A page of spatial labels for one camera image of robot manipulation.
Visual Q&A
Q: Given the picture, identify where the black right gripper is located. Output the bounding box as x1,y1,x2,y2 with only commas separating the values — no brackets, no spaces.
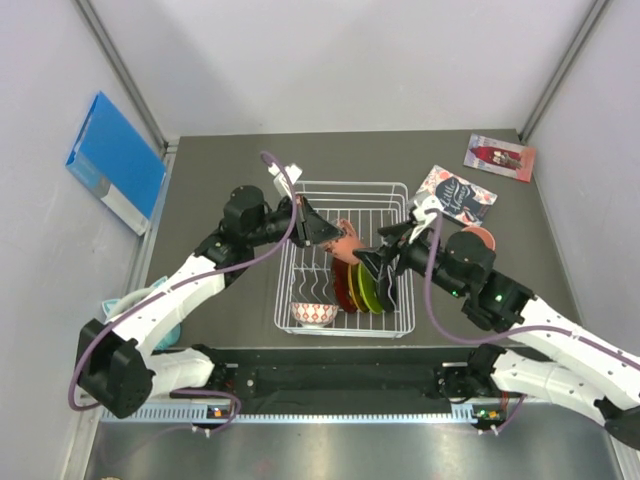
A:
353,218,467,299

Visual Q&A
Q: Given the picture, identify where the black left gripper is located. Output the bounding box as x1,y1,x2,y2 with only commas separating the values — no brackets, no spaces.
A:
247,194,344,248

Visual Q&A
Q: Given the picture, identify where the pink plastic cup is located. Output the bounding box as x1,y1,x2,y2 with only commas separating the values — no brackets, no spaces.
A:
461,226,496,252

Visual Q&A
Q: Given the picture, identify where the teal object behind arm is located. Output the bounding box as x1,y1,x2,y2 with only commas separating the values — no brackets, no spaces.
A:
102,276,181,351

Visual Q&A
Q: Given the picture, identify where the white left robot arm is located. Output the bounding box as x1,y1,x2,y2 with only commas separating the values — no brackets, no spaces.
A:
72,186,343,419

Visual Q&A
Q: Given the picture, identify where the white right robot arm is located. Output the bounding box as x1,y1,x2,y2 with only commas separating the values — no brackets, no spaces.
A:
354,222,639,448

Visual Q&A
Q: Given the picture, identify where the yellow plate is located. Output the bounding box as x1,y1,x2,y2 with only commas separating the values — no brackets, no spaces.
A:
347,264,369,313

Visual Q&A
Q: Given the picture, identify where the lime green plate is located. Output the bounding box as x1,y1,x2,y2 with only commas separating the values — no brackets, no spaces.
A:
357,264,384,315

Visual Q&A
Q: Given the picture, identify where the black plate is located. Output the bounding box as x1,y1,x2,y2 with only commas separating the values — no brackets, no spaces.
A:
377,274,397,313

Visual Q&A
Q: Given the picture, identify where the red plate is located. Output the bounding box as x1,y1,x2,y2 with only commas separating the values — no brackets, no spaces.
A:
331,258,358,314

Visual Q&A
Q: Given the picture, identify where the red patterned white bowl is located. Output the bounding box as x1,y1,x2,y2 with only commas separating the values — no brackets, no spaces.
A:
290,302,339,328

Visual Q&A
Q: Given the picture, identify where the Little Women book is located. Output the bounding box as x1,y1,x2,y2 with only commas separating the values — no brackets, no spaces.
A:
415,165,498,226

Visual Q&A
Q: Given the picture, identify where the red purple book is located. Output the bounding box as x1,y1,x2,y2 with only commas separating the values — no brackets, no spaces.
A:
463,133,537,183

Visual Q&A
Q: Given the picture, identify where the blue folder box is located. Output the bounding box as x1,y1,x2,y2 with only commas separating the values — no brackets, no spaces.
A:
65,92,166,236

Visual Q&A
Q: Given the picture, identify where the white wire dish rack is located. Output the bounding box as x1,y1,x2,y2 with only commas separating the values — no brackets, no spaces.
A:
274,181,415,339

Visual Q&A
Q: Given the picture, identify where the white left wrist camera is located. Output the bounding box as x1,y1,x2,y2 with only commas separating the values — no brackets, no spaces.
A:
268,163,303,197

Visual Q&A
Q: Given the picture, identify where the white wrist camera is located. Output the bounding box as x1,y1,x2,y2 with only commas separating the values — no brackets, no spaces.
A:
408,191,443,244
268,163,303,197

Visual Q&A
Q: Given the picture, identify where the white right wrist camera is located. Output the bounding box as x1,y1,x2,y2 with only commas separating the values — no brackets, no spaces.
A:
408,191,443,244

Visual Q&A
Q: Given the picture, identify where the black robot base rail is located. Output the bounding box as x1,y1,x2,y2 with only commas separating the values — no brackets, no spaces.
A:
171,347,502,401

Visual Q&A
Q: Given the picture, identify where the grey slotted cable duct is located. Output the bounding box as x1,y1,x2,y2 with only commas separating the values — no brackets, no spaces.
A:
101,403,489,425

